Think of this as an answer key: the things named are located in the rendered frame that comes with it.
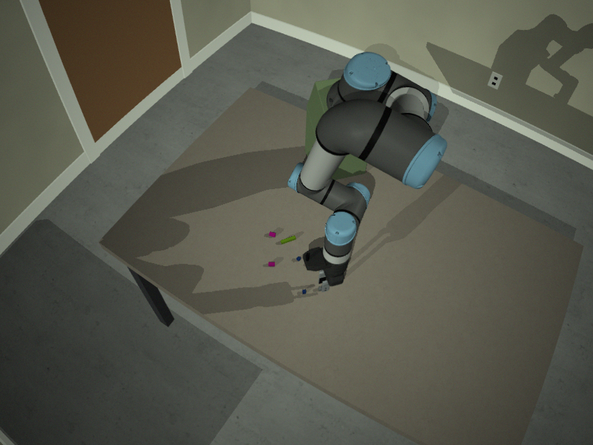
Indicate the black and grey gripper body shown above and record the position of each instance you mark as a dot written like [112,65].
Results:
[317,259]

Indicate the lime green rod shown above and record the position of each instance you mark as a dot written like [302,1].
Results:
[288,239]

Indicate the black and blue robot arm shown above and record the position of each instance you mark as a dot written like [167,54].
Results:
[366,106]

